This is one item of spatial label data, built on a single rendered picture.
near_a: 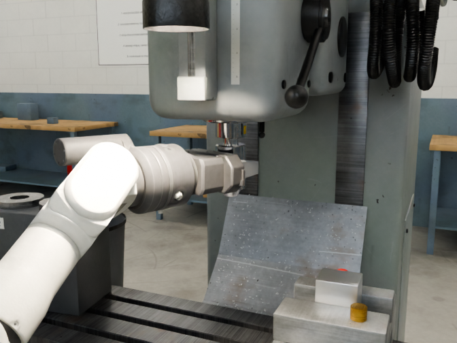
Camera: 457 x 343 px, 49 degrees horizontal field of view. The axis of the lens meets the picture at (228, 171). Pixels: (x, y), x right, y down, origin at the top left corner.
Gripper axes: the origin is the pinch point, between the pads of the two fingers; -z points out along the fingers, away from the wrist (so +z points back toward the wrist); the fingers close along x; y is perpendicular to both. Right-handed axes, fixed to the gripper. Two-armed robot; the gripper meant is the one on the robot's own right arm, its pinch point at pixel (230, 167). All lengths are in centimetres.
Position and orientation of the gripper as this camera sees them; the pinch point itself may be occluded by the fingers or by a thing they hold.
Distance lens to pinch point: 77.3
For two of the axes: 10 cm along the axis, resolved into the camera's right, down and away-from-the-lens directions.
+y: -0.1, 9.8, 1.7
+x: -6.9, -1.3, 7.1
